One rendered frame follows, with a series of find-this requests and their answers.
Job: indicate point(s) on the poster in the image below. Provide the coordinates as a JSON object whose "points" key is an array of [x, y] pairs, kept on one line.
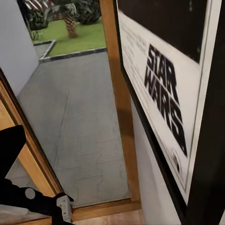
{"points": [[172, 56]]}

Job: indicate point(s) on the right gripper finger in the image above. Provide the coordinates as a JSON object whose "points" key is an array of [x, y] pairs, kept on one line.
{"points": [[12, 141]]}

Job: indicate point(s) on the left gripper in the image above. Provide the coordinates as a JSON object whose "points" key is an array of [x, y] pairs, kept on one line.
{"points": [[55, 211]]}

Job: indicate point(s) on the door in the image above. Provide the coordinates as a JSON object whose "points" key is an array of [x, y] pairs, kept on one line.
{"points": [[61, 79]]}

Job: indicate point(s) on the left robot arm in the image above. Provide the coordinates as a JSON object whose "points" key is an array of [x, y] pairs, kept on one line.
{"points": [[22, 200]]}

